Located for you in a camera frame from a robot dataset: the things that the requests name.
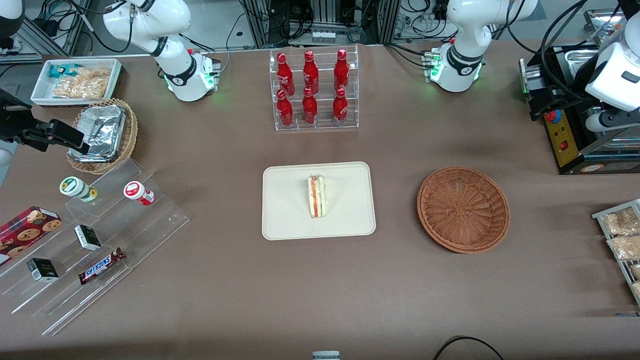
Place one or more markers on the light tan wicker basket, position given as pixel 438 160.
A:
pixel 129 135

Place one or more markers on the red tartan cookie box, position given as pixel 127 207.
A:
pixel 25 230

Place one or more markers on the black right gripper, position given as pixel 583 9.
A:
pixel 12 123

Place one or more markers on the red cola bottle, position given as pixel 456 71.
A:
pixel 340 106
pixel 285 110
pixel 341 70
pixel 310 72
pixel 309 107
pixel 284 75

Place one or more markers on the stack of foil trays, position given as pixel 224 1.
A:
pixel 102 130

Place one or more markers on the clear bag of crackers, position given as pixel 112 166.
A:
pixel 625 247
pixel 620 222

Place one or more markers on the clear bag of chips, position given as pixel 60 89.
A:
pixel 85 85

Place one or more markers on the teal snack packet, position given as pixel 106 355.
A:
pixel 62 71

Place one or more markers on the brown wicker basket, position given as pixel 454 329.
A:
pixel 462 210

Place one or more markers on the shiny metal tray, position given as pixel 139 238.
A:
pixel 600 20

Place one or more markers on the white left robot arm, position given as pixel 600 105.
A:
pixel 462 65

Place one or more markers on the clear acrylic stepped shelf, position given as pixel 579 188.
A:
pixel 145 225

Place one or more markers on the metal equipment rack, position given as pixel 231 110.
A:
pixel 325 15

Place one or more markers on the beige plastic tray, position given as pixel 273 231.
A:
pixel 285 200

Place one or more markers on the black sealing machine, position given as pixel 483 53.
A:
pixel 560 140

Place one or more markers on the green lid white cup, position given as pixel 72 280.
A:
pixel 75 188

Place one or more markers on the white rectangular snack tray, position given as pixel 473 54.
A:
pixel 42 90

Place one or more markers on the triangular sandwich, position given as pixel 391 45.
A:
pixel 316 197

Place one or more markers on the white power strip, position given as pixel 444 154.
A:
pixel 323 36

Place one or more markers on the Snickers chocolate bar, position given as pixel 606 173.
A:
pixel 100 265

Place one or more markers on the small grey box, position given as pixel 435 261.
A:
pixel 326 355

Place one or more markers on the small black carton box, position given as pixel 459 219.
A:
pixel 87 237
pixel 42 270

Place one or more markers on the red lid white cup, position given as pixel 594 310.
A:
pixel 136 192

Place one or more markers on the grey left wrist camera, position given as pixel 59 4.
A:
pixel 607 121

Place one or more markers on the clear acrylic bottle rack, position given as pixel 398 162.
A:
pixel 322 122

